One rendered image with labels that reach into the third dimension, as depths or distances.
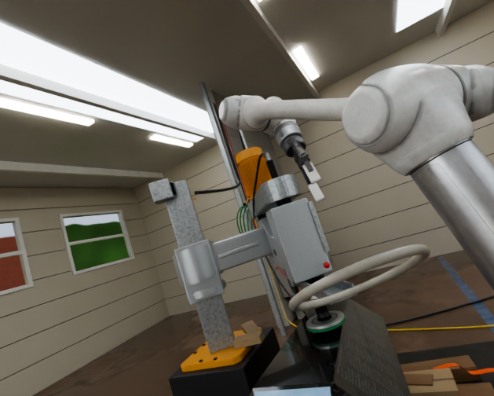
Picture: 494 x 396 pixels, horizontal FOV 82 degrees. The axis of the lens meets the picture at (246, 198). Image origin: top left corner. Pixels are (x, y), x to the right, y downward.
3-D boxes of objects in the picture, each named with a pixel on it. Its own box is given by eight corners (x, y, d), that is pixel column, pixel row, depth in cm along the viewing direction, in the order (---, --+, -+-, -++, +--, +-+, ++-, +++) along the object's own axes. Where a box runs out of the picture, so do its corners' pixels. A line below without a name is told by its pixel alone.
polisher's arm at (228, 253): (177, 290, 199) (167, 255, 203) (184, 284, 233) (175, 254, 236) (276, 255, 210) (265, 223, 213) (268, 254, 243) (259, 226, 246)
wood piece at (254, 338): (234, 349, 196) (232, 342, 197) (238, 343, 206) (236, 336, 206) (261, 343, 191) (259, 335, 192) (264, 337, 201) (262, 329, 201)
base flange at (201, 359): (178, 372, 198) (177, 365, 199) (214, 340, 244) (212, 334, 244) (239, 364, 180) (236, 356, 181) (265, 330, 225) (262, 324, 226)
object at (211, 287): (176, 309, 207) (160, 254, 213) (202, 293, 239) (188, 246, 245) (215, 298, 195) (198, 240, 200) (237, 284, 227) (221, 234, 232)
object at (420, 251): (287, 320, 115) (283, 313, 116) (396, 280, 120) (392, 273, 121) (297, 295, 72) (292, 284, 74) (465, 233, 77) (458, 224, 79)
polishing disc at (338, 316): (344, 309, 164) (343, 307, 165) (344, 324, 144) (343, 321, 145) (309, 317, 171) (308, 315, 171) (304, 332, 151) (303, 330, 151)
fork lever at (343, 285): (289, 286, 182) (286, 278, 183) (316, 276, 184) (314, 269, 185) (322, 308, 114) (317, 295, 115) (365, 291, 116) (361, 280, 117)
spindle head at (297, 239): (283, 280, 185) (261, 214, 191) (315, 269, 187) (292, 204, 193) (297, 289, 150) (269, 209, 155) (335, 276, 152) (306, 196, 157)
